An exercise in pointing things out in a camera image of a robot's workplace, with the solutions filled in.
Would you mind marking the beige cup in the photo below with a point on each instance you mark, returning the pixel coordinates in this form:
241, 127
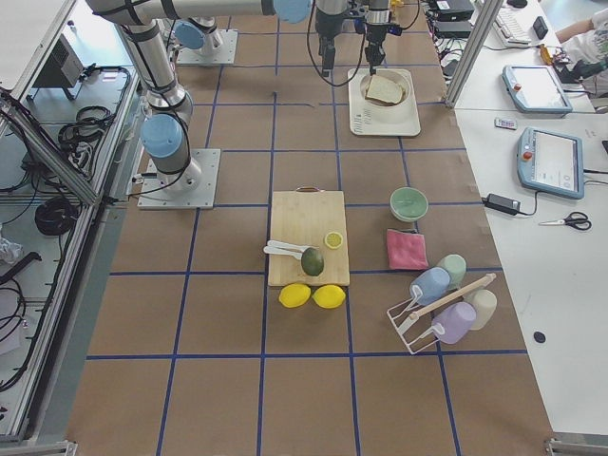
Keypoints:
484, 302

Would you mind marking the green cup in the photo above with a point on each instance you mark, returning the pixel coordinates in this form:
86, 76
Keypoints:
455, 265

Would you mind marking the white bread slice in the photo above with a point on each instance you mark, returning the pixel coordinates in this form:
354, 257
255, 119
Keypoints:
384, 90

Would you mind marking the black computer box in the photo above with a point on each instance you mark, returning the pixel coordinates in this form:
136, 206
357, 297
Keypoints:
450, 10

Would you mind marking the light green bowl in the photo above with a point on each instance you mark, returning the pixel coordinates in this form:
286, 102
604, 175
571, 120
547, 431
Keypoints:
408, 204

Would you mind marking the left whole lemon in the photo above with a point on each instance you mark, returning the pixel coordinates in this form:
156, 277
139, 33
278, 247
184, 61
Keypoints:
294, 295

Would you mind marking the small power brick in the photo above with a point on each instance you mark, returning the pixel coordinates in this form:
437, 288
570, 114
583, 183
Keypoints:
502, 204

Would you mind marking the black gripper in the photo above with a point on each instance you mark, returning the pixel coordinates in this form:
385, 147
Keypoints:
326, 26
374, 33

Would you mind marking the blue cup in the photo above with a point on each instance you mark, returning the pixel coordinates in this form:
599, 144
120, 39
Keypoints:
429, 286

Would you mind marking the whole lemon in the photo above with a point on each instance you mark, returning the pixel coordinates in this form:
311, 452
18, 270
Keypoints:
329, 296
294, 295

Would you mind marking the right whole lemon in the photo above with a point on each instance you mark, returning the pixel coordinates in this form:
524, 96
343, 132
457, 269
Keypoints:
329, 296

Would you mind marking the far teach pendant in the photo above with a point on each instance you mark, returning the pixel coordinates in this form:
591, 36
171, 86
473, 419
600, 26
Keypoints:
536, 90

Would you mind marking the near teach pendant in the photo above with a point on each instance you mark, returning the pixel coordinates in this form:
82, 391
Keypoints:
550, 162

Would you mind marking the aluminium frame post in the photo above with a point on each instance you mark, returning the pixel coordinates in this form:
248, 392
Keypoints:
482, 27

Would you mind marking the white round plate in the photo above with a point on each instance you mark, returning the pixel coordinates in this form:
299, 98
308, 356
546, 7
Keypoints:
399, 78

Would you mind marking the white wire cup rack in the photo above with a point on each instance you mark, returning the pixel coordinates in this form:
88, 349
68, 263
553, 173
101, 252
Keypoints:
412, 323

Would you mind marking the cream bear tray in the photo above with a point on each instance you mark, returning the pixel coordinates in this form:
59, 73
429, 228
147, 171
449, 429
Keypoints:
372, 117

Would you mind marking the wooden cutting board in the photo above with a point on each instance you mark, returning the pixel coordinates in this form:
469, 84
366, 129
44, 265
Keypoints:
304, 218

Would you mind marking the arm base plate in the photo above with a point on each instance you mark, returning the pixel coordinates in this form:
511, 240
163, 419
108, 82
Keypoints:
196, 188
223, 52

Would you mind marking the purple cup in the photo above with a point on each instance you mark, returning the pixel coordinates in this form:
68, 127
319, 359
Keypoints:
453, 322

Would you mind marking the scissors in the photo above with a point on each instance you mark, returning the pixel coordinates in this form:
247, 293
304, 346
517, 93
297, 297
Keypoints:
576, 220

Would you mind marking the pink cloth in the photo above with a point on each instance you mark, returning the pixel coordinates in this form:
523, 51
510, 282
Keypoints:
406, 251

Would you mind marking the black power adapter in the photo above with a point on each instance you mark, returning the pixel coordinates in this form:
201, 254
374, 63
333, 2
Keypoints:
460, 30

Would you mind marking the teach pendant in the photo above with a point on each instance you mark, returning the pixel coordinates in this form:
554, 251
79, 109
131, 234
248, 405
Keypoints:
550, 162
536, 90

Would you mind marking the avocado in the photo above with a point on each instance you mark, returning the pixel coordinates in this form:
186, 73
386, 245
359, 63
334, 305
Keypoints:
312, 262

